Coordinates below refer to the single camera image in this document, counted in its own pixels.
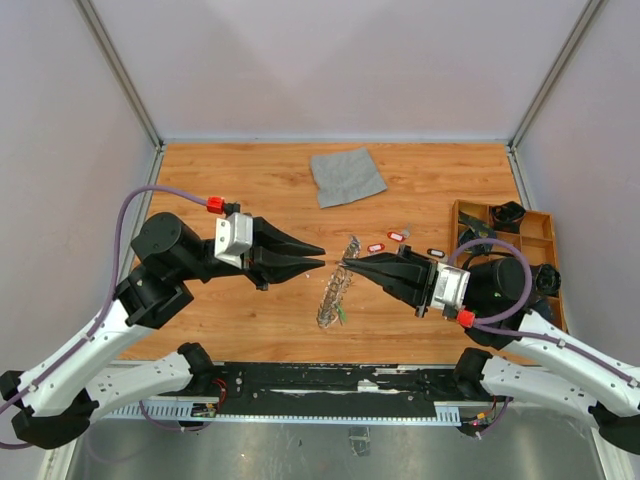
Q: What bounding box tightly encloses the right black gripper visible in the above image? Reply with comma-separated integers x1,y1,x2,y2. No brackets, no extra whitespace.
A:
341,243,446,316

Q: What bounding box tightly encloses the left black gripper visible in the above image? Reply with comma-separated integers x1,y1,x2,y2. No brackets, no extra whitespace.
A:
176,216,327,290

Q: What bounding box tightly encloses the green key tag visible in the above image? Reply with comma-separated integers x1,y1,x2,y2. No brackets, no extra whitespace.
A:
336,305,347,326

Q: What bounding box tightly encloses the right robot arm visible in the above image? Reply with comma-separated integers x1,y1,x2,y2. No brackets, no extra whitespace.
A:
342,245,639,454

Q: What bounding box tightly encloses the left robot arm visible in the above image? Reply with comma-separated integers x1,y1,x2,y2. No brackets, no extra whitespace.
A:
1,212,325,449

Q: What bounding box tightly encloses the black key tag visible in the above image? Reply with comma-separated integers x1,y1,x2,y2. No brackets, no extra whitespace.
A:
427,248,447,259

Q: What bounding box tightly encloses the red key tag middle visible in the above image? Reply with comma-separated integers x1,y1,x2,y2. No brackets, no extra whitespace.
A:
367,243,385,254

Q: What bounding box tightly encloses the red key tag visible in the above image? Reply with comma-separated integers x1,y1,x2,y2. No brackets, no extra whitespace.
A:
387,224,411,243
367,243,385,254

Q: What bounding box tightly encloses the red key tag upper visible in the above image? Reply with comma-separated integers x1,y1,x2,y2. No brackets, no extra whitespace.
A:
387,224,411,243

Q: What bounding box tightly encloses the grey cloth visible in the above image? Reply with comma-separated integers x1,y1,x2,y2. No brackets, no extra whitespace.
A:
310,147,387,209

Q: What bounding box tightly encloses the rolled black tie top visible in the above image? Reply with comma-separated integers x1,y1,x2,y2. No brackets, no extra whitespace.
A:
489,201,526,234

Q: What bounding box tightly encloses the wooden compartment tray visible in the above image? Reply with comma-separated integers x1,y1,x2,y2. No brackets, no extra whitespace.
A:
450,200,566,329

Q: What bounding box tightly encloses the rolled dark tie right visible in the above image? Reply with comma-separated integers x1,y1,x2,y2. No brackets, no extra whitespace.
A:
531,263,561,296

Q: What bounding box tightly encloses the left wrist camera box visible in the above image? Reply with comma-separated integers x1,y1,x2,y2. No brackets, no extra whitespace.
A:
214,212,253,269

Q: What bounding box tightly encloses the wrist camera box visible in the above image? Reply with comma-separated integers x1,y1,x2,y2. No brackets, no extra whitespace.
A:
214,212,253,269
429,262,470,319

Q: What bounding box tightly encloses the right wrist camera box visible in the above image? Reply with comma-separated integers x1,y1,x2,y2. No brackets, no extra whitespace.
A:
429,262,470,319

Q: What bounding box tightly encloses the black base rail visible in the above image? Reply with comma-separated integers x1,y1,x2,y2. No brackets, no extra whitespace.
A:
155,360,496,416

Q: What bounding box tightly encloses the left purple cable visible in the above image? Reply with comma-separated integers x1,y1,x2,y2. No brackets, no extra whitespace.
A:
0,185,224,449

